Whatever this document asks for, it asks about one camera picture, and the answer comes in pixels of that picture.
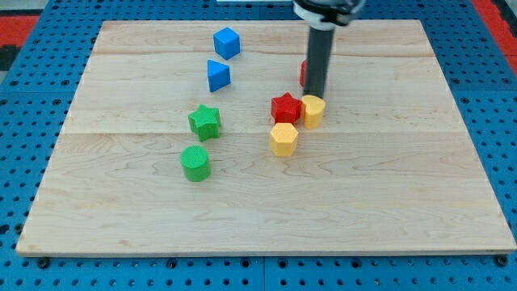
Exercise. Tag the blue triangle block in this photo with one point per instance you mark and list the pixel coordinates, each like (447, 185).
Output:
(218, 75)

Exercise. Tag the yellow hexagon block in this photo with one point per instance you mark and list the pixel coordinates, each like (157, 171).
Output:
(283, 139)

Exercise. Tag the yellow heart block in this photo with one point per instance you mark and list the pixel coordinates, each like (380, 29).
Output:
(313, 109)

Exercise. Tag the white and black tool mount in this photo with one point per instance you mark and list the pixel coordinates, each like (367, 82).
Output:
(327, 14)

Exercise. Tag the green cylinder block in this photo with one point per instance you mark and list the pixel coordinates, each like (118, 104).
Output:
(195, 163)

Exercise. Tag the green star block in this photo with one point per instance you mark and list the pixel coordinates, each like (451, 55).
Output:
(205, 122)

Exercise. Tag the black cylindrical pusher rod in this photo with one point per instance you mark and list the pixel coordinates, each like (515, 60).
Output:
(317, 61)

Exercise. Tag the blue cube block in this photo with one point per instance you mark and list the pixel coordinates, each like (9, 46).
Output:
(227, 43)

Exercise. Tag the red block behind pusher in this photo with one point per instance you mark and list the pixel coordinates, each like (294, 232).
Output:
(302, 73)

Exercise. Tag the red star block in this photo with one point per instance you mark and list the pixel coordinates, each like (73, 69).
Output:
(286, 109)

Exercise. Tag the wooden board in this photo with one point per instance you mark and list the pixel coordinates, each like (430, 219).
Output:
(391, 170)

